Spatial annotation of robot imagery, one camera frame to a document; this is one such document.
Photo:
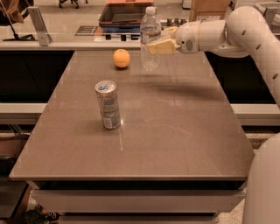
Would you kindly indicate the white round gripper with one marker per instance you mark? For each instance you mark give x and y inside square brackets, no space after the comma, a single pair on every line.
[187,38]

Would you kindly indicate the clear plastic water bottle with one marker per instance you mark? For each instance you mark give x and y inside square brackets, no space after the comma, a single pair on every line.
[150,30]

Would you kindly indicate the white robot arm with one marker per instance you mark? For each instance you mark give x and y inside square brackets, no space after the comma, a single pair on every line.
[244,32]

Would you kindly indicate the cardboard box with label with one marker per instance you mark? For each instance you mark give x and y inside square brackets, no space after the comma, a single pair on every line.
[207,10]

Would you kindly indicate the orange fruit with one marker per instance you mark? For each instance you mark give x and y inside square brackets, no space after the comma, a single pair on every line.
[121,58]

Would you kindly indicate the grey open tray box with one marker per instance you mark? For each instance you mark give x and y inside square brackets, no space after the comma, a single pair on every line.
[124,12]

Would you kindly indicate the silver drink can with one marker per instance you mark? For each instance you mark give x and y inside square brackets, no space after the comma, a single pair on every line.
[106,91]

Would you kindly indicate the grey table drawer cabinet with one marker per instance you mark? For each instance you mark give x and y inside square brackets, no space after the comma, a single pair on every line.
[138,206]

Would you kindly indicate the right metal glass bracket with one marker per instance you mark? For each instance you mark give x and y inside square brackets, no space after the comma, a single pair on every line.
[270,12]

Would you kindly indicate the metal glass bracket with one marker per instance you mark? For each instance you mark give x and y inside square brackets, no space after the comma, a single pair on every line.
[270,12]
[43,35]

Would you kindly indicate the left metal glass bracket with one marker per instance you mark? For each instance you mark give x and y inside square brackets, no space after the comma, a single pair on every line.
[43,35]

